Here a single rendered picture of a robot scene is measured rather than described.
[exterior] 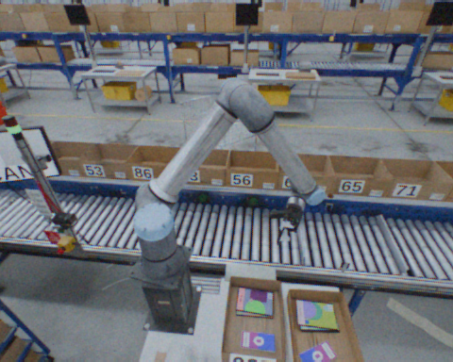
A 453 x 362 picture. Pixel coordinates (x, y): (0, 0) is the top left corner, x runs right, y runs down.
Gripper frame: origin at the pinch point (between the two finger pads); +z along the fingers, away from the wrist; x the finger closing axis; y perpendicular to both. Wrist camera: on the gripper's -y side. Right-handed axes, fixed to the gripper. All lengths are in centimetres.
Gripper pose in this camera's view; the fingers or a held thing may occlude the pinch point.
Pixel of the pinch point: (277, 238)
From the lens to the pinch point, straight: 132.7
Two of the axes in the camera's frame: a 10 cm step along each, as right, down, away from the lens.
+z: -4.5, 6.8, -5.8
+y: 8.9, 3.2, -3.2
